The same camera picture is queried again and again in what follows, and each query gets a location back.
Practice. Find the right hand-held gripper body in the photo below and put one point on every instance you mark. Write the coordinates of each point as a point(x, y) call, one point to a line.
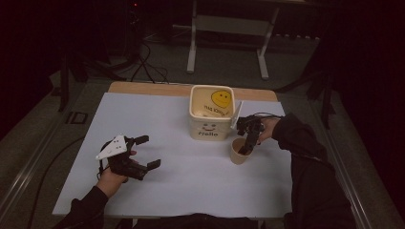
point(250, 124)

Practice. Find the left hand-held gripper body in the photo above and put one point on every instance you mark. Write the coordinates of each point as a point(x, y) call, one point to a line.
point(119, 160)

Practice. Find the brown paper cup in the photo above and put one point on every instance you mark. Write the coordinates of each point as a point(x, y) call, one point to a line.
point(237, 157)

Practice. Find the person's right hand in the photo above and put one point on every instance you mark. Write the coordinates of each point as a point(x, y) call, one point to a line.
point(270, 127)

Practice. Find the person's left hand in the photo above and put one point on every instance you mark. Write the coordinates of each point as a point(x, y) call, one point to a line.
point(110, 181)

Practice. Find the white table mat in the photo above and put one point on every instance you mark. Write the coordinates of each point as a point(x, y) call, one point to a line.
point(191, 178)

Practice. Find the cream smiley face bucket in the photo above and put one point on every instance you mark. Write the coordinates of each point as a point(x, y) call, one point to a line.
point(210, 127)

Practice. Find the black floor plate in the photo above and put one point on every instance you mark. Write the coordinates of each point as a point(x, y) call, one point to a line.
point(76, 117)

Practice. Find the person's dark torso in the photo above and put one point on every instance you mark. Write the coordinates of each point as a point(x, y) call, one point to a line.
point(203, 222)

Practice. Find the dark metal stand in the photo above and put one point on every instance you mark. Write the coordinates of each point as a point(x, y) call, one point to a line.
point(65, 82)
point(324, 95)

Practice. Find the white metal stand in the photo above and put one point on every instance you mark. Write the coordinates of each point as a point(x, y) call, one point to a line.
point(229, 25)

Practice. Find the dark device with red light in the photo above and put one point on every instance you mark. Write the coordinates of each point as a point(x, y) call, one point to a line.
point(134, 25)

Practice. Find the grey metal floor rail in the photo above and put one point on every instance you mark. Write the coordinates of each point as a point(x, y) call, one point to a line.
point(344, 171)
point(25, 171)

